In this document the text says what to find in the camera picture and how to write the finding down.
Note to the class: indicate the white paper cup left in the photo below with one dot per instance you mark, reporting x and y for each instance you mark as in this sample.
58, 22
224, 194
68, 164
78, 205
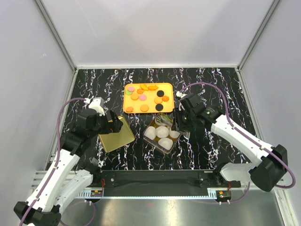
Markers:
150, 133

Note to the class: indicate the white paper cup top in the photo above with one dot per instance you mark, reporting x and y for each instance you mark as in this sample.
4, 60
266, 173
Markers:
159, 124

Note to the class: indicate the clear cookie box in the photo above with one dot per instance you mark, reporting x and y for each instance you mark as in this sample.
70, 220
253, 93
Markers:
154, 142

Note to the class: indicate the orange plastic tray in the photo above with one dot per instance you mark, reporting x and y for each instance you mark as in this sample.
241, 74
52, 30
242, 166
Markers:
151, 95

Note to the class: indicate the black round cookie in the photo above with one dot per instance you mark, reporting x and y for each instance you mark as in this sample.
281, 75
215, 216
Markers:
160, 93
159, 107

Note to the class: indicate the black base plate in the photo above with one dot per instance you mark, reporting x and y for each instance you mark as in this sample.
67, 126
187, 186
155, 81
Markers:
161, 183

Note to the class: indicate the orange waffle cookie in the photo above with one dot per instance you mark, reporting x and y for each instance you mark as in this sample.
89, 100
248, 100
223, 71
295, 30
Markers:
134, 96

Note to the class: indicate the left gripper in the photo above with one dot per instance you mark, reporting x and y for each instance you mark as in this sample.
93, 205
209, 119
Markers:
113, 126

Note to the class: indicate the orange round cookie right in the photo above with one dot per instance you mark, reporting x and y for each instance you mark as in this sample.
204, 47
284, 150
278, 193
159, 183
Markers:
158, 100

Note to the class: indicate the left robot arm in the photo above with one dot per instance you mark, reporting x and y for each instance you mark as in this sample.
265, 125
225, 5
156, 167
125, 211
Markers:
47, 203

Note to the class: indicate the black round cookie upper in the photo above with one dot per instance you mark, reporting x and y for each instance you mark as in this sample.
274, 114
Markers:
160, 93

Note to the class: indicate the white paper cup right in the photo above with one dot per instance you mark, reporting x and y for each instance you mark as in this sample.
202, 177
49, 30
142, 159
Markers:
173, 134

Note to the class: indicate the white paper cup centre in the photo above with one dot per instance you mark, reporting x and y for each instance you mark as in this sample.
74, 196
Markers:
162, 131

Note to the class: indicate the white paper cup bottom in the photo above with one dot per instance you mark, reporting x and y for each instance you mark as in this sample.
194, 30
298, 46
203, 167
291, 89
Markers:
165, 143

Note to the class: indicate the small orange flower cookie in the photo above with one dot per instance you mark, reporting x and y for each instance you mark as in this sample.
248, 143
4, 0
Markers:
140, 91

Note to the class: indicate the orange round cookie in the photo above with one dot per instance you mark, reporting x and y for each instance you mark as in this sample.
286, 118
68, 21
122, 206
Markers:
144, 108
158, 100

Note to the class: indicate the gold box lid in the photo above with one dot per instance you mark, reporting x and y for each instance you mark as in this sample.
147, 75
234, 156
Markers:
114, 141

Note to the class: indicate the white paper cup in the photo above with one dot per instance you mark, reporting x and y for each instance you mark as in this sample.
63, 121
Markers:
159, 124
162, 131
173, 134
150, 133
165, 143

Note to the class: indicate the orange leaf cookie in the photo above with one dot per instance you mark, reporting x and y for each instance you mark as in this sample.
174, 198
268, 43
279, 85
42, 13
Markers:
152, 88

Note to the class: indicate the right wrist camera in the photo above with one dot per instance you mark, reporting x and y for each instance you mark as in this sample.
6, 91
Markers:
190, 103

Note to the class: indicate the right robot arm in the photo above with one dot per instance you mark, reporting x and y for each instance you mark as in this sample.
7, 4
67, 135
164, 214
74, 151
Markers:
267, 165

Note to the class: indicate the green pink round cookie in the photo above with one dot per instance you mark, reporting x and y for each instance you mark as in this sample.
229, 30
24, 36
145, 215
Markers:
162, 120

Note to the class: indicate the orange fish cookie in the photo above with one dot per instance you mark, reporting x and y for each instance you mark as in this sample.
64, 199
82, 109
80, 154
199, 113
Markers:
144, 87

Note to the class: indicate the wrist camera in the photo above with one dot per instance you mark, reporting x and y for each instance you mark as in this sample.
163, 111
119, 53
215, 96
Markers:
190, 103
96, 104

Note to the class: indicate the orange round cookie bottom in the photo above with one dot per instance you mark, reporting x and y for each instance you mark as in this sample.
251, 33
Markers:
144, 108

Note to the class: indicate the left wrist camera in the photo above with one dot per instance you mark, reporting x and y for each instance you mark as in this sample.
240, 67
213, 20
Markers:
96, 104

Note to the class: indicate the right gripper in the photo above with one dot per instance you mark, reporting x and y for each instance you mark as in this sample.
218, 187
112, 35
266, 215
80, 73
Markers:
178, 125

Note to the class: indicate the pink green cookie upper left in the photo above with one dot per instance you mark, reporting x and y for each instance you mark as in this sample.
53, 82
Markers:
131, 89

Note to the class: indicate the black round cookie lower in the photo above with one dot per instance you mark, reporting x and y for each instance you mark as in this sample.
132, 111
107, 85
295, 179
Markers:
159, 107

